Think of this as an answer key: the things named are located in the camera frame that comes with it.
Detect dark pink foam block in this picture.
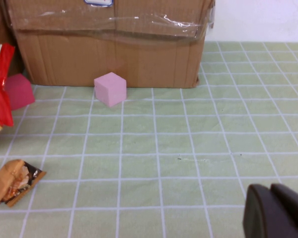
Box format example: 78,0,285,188
3,73,36,111

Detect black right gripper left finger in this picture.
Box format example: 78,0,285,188
242,183,298,238

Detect green checkered tablecloth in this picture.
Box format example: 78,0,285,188
0,41,298,238

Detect light pink foam cube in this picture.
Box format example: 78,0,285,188
93,71,128,108

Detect white label sticker red writing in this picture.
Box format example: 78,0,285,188
83,0,114,7

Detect taped brown cardboard box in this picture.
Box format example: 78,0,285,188
1,0,216,89

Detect small brown triangular snack packet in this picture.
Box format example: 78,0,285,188
0,159,47,210

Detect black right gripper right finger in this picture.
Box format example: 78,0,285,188
270,182,298,238

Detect clear packing tape strip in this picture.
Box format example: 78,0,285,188
4,7,216,47

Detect red white shrimp chips bag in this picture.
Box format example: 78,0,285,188
0,43,16,142

